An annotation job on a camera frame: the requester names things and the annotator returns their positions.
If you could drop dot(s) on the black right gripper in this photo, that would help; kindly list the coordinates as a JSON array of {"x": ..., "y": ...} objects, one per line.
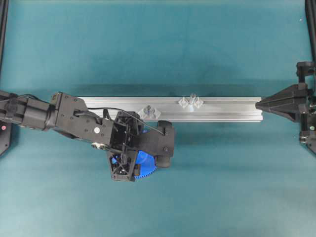
[{"x": 307, "y": 117}]

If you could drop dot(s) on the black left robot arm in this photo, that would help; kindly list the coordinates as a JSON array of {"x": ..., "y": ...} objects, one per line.
[{"x": 30, "y": 112}]

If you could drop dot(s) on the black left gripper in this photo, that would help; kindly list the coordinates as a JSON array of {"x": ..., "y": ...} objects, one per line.
[{"x": 73, "y": 119}]

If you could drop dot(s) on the clear shaft bracket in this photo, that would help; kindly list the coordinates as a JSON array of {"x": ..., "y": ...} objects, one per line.
[
  {"x": 192, "y": 102},
  {"x": 148, "y": 112}
]

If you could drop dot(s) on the silver aluminium extrusion rail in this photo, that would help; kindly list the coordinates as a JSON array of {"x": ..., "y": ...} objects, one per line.
[{"x": 214, "y": 109}]

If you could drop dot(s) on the clear shaft bracket left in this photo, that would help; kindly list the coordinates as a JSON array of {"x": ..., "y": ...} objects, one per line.
[{"x": 148, "y": 112}]

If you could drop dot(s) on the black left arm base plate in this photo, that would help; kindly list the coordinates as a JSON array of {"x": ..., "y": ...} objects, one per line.
[{"x": 5, "y": 136}]

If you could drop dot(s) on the teal table mat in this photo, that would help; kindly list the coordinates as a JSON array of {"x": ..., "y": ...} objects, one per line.
[{"x": 225, "y": 179}]

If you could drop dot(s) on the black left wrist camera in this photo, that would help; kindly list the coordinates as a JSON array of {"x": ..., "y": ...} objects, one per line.
[{"x": 159, "y": 145}]

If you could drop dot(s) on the clear shaft bracket right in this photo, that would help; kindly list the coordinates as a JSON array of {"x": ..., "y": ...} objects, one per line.
[{"x": 192, "y": 102}]

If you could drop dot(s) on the large blue plastic gear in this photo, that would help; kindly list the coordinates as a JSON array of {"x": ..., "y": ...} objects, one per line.
[{"x": 145, "y": 165}]

